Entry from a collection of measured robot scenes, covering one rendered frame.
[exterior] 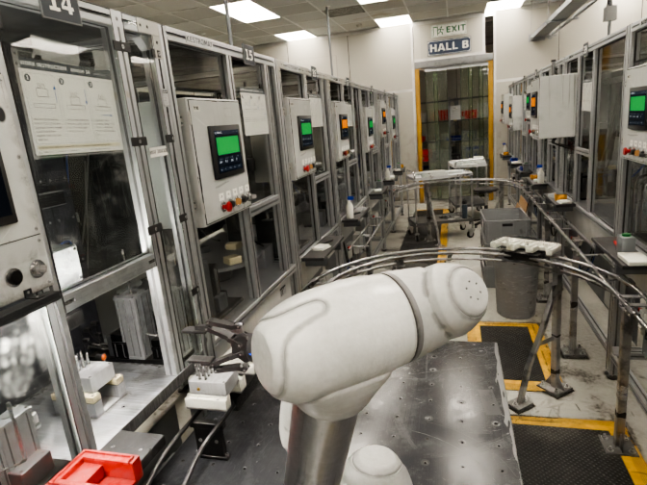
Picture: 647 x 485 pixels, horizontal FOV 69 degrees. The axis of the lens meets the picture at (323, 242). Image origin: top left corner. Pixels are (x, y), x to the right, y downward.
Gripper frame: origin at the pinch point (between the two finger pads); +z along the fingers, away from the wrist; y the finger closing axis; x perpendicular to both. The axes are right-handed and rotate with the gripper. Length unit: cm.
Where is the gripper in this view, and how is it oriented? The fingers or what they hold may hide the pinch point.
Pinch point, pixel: (195, 344)
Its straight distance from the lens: 134.8
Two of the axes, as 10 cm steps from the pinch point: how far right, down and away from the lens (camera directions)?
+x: -2.6, 2.6, -9.3
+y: -0.9, -9.7, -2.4
